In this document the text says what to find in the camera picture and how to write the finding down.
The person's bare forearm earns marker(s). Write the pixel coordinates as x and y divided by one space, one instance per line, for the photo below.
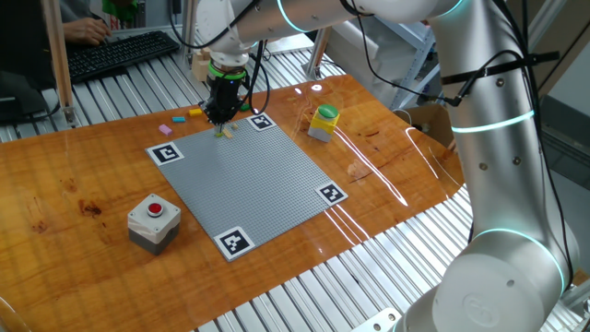
67 32

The grey box with red button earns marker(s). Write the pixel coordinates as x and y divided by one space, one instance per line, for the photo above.
154 226

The brown cardboard panel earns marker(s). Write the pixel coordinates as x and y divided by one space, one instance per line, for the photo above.
564 46

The aluminium frame bar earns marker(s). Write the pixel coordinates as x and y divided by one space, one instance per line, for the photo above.
548 18

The yellow and grey button box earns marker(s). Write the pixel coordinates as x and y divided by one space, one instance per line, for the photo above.
324 123

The black computer monitor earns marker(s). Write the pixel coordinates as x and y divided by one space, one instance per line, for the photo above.
23 46

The fiducial marker with C pattern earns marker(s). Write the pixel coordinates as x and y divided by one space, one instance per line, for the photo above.
165 153

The wood grain mat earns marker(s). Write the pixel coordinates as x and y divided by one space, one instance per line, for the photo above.
92 276

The wooden frame post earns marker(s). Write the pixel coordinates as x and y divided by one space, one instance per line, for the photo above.
57 55

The tan Lego plate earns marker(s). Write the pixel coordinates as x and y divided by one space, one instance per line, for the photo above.
228 133

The cyan Lego brick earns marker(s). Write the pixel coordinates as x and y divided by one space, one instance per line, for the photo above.
179 119

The black white fiducial marker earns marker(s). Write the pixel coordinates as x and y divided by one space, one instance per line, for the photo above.
332 193
261 121
234 242

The pink Lego brick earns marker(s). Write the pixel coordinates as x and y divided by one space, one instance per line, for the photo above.
165 129

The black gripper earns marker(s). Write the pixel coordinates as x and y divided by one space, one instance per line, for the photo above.
225 94

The grey metal shelf frame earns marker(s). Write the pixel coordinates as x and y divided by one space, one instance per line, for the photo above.
417 64

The grey Lego baseplate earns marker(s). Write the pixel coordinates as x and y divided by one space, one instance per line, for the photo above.
244 184

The aluminium frame post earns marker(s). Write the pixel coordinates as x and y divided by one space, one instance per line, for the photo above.
188 27
318 50

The dark grey cabinet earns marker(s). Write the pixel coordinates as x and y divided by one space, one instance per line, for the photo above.
569 138

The person in grey shirt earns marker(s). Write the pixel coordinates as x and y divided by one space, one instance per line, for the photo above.
78 9

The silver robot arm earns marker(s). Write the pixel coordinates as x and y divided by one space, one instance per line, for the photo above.
498 161

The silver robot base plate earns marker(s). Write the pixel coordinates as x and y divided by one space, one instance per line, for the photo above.
378 322

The beige block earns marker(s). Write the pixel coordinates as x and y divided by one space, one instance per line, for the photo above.
199 67

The yellow Lego brick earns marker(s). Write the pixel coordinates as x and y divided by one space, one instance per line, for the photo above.
195 112

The white flat board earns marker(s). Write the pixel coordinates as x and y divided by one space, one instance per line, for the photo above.
290 43

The black computer keyboard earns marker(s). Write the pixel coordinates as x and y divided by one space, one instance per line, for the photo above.
120 53

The green cloth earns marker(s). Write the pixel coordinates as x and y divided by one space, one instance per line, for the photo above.
120 9

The person's bare hand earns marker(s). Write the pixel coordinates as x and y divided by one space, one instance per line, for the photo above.
90 32

